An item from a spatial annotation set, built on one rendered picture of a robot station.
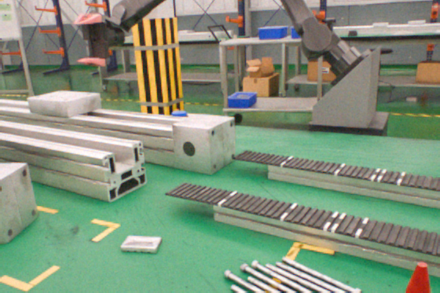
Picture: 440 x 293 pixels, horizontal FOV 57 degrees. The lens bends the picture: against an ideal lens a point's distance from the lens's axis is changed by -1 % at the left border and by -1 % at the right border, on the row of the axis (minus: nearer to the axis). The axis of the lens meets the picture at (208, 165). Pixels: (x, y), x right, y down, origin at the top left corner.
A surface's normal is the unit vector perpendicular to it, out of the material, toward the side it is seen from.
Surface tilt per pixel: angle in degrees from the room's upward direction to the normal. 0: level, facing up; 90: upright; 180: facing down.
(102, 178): 90
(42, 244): 0
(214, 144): 90
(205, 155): 90
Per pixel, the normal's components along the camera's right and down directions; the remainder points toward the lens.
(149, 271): -0.06, -0.94
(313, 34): -0.15, 0.04
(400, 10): -0.46, 0.33
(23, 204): 0.99, 0.00
